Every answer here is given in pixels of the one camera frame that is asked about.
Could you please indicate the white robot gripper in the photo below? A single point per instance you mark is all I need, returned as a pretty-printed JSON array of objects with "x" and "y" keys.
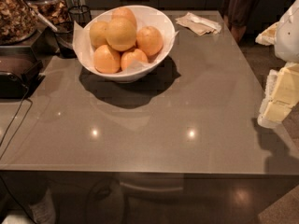
[{"x": 288, "y": 36}]

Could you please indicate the orange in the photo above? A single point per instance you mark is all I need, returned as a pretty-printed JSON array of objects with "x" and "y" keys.
[
  {"x": 107, "y": 60},
  {"x": 149, "y": 40},
  {"x": 121, "y": 34},
  {"x": 124, "y": 12},
  {"x": 98, "y": 34},
  {"x": 132, "y": 55}
]

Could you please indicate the white ceramic bowl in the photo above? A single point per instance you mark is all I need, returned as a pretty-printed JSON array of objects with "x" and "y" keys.
[{"x": 130, "y": 75}]

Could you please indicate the person standing in background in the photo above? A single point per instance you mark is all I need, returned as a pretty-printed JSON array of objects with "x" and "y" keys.
[{"x": 236, "y": 14}]

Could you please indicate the folded paper napkins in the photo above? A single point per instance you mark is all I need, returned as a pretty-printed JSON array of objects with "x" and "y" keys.
[{"x": 198, "y": 25}]

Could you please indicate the dark glass cup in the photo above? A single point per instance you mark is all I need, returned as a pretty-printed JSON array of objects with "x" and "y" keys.
[{"x": 64, "y": 39}]

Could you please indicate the black appliance on left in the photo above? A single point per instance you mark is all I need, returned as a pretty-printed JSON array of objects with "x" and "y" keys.
[{"x": 19, "y": 72}]

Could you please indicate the large glass snack jar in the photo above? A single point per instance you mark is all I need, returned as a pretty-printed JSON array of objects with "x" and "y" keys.
[{"x": 17, "y": 22}]

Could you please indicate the black wire cup holder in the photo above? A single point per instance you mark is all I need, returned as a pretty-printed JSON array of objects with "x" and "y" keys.
[{"x": 80, "y": 14}]

